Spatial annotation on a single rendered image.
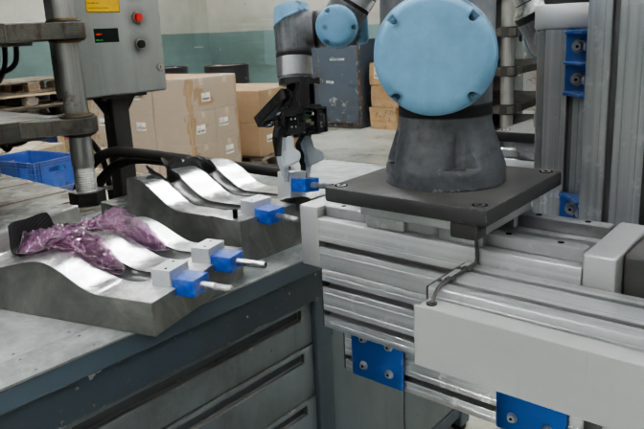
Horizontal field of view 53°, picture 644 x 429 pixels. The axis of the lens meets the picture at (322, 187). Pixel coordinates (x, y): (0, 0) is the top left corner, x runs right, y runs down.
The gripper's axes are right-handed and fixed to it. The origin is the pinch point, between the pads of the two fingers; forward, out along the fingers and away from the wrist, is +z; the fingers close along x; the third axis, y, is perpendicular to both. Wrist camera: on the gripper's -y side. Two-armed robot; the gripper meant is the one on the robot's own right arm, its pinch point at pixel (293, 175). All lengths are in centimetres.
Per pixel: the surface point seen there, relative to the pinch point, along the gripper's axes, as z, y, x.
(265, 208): 5.8, 3.4, -12.0
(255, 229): 9.8, 1.7, -13.5
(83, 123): -17, -67, -10
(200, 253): 11.9, 5.6, -29.9
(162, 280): 14.5, 8.6, -40.0
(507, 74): -60, -119, 360
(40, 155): -22, -405, 137
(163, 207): 5.1, -22.0, -17.8
